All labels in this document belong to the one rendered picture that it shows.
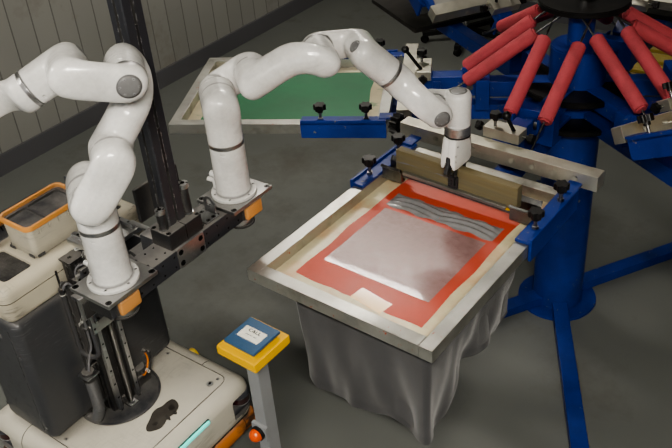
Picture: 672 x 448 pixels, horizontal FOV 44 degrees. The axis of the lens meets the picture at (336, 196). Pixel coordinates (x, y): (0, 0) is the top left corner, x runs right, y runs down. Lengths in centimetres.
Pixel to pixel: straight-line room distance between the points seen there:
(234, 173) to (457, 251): 65
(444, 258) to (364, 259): 22
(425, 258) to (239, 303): 157
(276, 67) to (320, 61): 11
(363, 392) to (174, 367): 89
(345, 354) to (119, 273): 70
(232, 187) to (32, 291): 71
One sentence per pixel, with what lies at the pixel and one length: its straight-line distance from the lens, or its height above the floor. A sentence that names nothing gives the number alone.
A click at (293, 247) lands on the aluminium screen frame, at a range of 234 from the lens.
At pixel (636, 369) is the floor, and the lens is 344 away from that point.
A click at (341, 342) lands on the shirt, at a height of 77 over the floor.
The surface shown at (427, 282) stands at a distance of 223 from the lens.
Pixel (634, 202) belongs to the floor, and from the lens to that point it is 436.
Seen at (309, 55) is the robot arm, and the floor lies 153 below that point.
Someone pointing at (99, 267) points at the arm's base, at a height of 121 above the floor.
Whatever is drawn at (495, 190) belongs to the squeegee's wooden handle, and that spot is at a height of 105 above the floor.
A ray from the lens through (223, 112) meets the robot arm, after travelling 214.
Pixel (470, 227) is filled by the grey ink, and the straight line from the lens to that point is 241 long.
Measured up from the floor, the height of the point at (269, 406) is 73.
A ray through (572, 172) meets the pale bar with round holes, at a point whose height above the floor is 104.
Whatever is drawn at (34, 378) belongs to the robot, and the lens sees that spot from 277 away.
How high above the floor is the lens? 236
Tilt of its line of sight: 33 degrees down
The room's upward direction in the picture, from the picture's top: 5 degrees counter-clockwise
